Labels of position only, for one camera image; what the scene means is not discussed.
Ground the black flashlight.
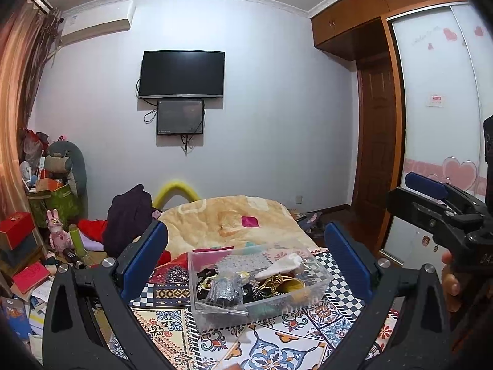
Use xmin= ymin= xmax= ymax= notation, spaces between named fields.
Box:
xmin=62 ymin=247 xmax=86 ymax=270

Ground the pink rabbit figure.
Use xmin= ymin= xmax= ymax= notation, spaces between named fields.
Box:
xmin=46 ymin=209 xmax=72 ymax=253

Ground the red gold drawstring pouch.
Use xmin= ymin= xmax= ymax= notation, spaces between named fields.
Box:
xmin=259 ymin=273 xmax=294 ymax=290

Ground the white air conditioner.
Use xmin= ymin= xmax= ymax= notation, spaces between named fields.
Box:
xmin=59 ymin=0 xmax=135 ymax=45

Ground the white heart-print sliding door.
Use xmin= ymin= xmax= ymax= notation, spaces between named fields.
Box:
xmin=390 ymin=6 xmax=489 ymax=266
xmin=450 ymin=2 xmax=493 ymax=121

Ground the purple slipper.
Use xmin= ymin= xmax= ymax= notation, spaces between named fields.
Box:
xmin=299 ymin=213 xmax=321 ymax=236

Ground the wall-mounted black television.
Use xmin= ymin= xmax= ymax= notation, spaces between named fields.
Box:
xmin=138 ymin=50 xmax=226 ymax=100

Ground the white black trimmed cloth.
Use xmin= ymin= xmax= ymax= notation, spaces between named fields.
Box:
xmin=255 ymin=253 xmax=306 ymax=282

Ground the black patterned cloth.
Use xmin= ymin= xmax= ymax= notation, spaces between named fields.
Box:
xmin=196 ymin=268 xmax=267 ymax=310

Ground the dark purple clothing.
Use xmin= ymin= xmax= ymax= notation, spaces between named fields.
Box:
xmin=103 ymin=185 xmax=155 ymax=259

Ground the pile of papers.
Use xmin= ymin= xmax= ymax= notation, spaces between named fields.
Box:
xmin=0 ymin=277 xmax=55 ymax=340

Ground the beige fleece blanket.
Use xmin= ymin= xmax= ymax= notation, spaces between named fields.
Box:
xmin=158 ymin=196 xmax=317 ymax=260

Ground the green bottle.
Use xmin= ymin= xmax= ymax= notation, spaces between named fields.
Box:
xmin=68 ymin=224 xmax=86 ymax=257

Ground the grey plush toy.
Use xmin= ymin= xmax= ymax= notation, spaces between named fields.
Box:
xmin=46 ymin=140 xmax=86 ymax=197

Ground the red cloth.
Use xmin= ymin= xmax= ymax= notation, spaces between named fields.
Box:
xmin=79 ymin=219 xmax=109 ymax=244

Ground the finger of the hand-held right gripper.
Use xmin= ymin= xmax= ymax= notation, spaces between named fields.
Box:
xmin=404 ymin=172 xmax=488 ymax=215
xmin=386 ymin=187 xmax=483 ymax=248

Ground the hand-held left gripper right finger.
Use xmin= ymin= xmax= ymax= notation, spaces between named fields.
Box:
xmin=324 ymin=221 xmax=452 ymax=370

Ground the clear plastic storage box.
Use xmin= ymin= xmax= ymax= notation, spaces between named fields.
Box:
xmin=188 ymin=244 xmax=332 ymax=333

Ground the wooden wardrobe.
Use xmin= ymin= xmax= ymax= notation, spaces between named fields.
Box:
xmin=310 ymin=0 xmax=493 ymax=265

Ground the green knitted sock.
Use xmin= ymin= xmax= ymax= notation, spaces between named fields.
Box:
xmin=264 ymin=298 xmax=287 ymax=315

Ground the person's right hand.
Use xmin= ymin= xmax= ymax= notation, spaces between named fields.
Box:
xmin=441 ymin=252 xmax=462 ymax=312

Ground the red fabric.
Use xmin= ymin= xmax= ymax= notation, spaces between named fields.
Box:
xmin=156 ymin=250 xmax=190 ymax=268

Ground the red plastic bag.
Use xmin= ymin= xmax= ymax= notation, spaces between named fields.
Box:
xmin=22 ymin=129 xmax=49 ymax=159

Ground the brown curtain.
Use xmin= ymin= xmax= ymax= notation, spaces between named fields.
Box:
xmin=0 ymin=0 xmax=63 ymax=201

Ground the wooden door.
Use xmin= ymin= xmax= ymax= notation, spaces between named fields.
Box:
xmin=356 ymin=56 xmax=398 ymax=221

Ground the small black wall monitor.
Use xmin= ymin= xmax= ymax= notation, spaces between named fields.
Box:
xmin=156 ymin=99 xmax=205 ymax=136

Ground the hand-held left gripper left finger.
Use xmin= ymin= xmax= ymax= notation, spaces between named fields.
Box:
xmin=42 ymin=220 xmax=169 ymax=370

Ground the red box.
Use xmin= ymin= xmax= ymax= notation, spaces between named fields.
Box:
xmin=0 ymin=212 xmax=35 ymax=251

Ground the dark box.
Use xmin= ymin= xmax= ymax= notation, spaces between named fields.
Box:
xmin=0 ymin=235 xmax=39 ymax=267

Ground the red book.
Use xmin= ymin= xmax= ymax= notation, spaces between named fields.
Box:
xmin=11 ymin=262 xmax=51 ymax=296

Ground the green shopping bag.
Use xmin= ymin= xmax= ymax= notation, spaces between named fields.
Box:
xmin=28 ymin=183 xmax=82 ymax=226

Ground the yellow foam noodle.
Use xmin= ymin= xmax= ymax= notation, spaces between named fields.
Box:
xmin=153 ymin=179 xmax=200 ymax=209

